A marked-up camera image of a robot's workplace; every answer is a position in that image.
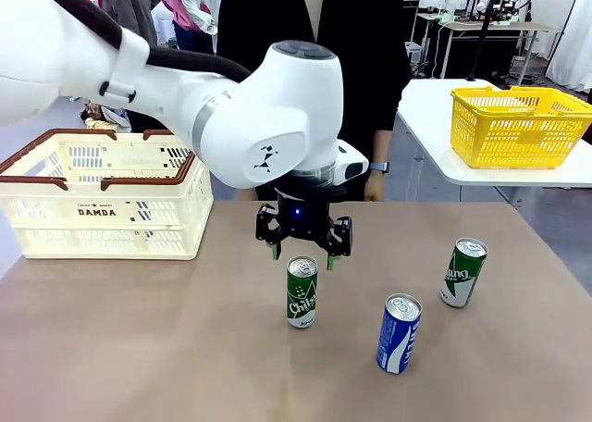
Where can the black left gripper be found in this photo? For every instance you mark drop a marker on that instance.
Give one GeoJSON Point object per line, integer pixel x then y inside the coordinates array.
{"type": "Point", "coordinates": [300, 218]}

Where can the green Chilsung drink can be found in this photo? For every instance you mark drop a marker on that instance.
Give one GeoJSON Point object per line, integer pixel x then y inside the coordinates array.
{"type": "Point", "coordinates": [301, 297]}

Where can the blue drink can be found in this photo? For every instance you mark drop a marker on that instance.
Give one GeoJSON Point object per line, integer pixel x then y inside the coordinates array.
{"type": "Point", "coordinates": [398, 338]}

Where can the green can with white star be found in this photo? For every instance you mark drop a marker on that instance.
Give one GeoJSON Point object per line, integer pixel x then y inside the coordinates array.
{"type": "Point", "coordinates": [462, 274]}

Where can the person's left forearm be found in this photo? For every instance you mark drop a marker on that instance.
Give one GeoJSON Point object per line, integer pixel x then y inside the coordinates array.
{"type": "Point", "coordinates": [383, 146]}

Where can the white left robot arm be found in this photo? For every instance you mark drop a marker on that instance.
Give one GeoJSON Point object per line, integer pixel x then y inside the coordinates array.
{"type": "Point", "coordinates": [277, 116]}

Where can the cream basket with brown rim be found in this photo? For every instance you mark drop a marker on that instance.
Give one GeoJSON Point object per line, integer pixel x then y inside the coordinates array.
{"type": "Point", "coordinates": [106, 237]}

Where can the yellow plastic basket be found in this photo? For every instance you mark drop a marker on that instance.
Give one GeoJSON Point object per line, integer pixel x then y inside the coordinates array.
{"type": "Point", "coordinates": [509, 135]}

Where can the person's left hand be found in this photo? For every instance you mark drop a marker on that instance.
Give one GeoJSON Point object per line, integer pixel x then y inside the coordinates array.
{"type": "Point", "coordinates": [375, 187]}

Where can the blue wrist watch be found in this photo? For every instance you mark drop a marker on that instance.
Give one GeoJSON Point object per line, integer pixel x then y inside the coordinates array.
{"type": "Point", "coordinates": [380, 166]}

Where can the white side table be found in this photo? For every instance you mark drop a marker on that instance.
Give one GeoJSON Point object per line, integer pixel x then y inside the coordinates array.
{"type": "Point", "coordinates": [425, 116]}

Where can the person's black-clothed torso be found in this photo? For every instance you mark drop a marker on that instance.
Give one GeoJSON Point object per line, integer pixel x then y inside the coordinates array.
{"type": "Point", "coordinates": [370, 47]}

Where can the pile of clothes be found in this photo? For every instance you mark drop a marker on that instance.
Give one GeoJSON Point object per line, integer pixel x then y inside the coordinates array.
{"type": "Point", "coordinates": [106, 116]}

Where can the mannequin in white shirt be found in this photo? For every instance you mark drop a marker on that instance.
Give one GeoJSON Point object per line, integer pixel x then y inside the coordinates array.
{"type": "Point", "coordinates": [203, 1]}

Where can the mannequin in pink shirt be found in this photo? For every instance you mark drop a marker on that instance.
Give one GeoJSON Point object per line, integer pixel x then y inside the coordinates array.
{"type": "Point", "coordinates": [180, 5]}

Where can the black tripod pole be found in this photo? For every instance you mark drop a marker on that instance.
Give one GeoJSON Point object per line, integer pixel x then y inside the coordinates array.
{"type": "Point", "coordinates": [481, 28]}

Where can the background table with equipment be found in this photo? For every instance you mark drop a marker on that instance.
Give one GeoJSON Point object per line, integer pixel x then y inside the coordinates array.
{"type": "Point", "coordinates": [490, 26]}

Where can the mannequin in grey shirt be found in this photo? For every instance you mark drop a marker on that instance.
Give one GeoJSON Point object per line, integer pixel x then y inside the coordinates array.
{"type": "Point", "coordinates": [129, 1]}

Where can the white curtain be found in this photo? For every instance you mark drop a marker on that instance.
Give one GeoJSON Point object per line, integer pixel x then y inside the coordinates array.
{"type": "Point", "coordinates": [573, 24]}

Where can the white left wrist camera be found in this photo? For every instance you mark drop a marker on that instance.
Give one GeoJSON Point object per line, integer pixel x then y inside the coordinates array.
{"type": "Point", "coordinates": [351, 165]}

